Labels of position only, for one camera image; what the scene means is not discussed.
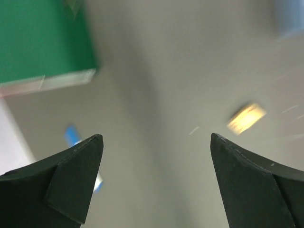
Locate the light blue drawer box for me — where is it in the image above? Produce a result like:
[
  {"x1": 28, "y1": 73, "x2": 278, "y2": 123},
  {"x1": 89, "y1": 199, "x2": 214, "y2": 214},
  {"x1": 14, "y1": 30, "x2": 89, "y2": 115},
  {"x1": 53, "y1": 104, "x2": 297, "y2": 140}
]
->
[{"x1": 274, "y1": 0, "x2": 304, "y2": 38}]

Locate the green ring binder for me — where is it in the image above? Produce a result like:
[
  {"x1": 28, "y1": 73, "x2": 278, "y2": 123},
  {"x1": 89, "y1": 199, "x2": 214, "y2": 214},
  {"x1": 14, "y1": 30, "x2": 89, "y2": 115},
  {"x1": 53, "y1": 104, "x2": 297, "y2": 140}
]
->
[{"x1": 0, "y1": 0, "x2": 100, "y2": 97}]

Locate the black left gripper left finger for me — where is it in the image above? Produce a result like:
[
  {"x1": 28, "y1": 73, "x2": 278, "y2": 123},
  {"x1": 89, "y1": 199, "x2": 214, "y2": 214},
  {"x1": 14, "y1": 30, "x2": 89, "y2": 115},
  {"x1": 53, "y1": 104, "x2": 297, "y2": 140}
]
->
[{"x1": 0, "y1": 134, "x2": 104, "y2": 228}]

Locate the white marker blue cap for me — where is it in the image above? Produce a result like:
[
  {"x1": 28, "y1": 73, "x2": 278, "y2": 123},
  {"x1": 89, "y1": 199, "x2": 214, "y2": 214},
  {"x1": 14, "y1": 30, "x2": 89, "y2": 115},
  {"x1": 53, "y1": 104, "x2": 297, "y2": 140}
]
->
[{"x1": 64, "y1": 125, "x2": 103, "y2": 192}]

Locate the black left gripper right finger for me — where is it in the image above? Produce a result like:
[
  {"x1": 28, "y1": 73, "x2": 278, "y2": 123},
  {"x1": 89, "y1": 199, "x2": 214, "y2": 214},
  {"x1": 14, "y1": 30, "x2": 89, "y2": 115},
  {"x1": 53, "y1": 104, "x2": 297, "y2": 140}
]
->
[{"x1": 210, "y1": 133, "x2": 304, "y2": 228}]

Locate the small orange eraser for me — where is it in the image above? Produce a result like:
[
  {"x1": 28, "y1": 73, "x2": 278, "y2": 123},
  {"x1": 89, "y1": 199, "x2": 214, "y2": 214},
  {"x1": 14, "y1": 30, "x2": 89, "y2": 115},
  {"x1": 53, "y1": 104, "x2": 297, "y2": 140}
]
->
[{"x1": 227, "y1": 103, "x2": 266, "y2": 135}]

